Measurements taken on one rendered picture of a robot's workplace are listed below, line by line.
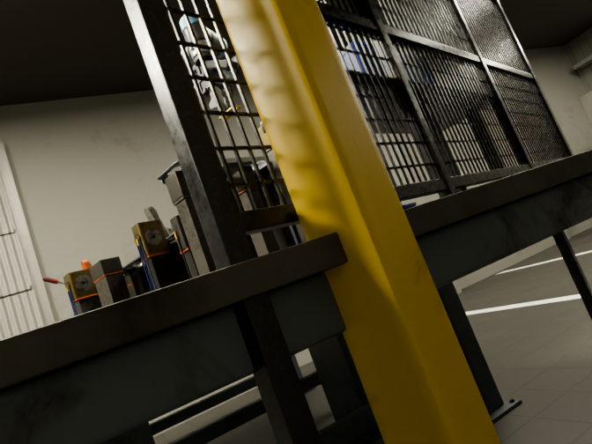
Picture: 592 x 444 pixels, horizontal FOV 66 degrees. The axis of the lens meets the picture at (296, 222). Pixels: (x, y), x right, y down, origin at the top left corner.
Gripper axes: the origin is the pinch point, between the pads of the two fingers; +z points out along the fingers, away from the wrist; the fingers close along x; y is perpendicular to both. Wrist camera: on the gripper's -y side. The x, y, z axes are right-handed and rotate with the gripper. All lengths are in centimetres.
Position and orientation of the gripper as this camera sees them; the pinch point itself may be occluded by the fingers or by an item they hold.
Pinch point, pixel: (228, 108)
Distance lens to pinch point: 151.6
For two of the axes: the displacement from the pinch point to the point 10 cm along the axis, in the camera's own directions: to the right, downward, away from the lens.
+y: -6.6, 3.6, 6.6
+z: 3.6, 9.2, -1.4
